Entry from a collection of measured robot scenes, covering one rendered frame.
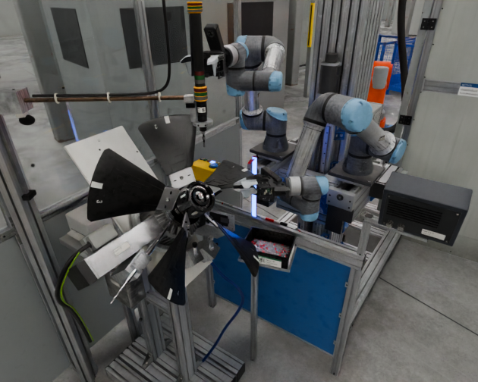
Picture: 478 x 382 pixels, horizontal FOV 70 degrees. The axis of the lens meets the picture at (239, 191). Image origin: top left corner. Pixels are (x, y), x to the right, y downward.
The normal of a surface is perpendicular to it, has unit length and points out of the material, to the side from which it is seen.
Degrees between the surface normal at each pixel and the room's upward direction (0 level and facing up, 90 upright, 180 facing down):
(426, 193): 15
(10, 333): 90
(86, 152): 50
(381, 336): 0
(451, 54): 90
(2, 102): 90
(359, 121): 85
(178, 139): 41
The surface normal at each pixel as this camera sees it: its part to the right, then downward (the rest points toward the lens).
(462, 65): -0.56, 0.41
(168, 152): -0.07, -0.21
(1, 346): 0.83, 0.27
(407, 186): -0.15, -0.73
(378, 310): -0.01, -0.86
